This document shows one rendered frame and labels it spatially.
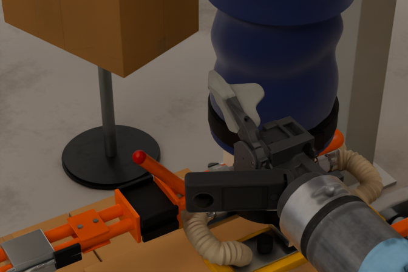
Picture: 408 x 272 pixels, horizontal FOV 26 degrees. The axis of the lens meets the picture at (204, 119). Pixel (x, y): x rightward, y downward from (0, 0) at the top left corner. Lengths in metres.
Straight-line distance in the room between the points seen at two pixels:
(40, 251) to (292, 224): 0.57
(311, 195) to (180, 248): 0.93
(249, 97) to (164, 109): 2.80
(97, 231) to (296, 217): 0.55
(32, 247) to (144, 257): 0.46
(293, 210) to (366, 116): 2.35
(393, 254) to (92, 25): 2.16
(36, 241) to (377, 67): 1.98
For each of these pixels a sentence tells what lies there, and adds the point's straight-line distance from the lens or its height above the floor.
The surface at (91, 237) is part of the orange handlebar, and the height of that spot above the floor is 1.26.
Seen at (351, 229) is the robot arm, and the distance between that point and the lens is 0.94.
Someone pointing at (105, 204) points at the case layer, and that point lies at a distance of 2.59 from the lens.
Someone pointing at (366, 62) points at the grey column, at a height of 0.58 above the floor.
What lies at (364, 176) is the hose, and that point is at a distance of 1.68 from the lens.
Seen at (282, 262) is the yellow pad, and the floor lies 1.14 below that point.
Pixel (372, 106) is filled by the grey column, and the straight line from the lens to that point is 3.31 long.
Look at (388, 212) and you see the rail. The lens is 2.55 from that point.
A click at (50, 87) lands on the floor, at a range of 4.08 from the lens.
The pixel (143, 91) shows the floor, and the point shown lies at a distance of 4.00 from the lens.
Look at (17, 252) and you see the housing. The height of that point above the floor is 1.26.
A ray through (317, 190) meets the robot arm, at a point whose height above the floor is 1.62.
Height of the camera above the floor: 2.26
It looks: 36 degrees down
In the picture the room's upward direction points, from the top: straight up
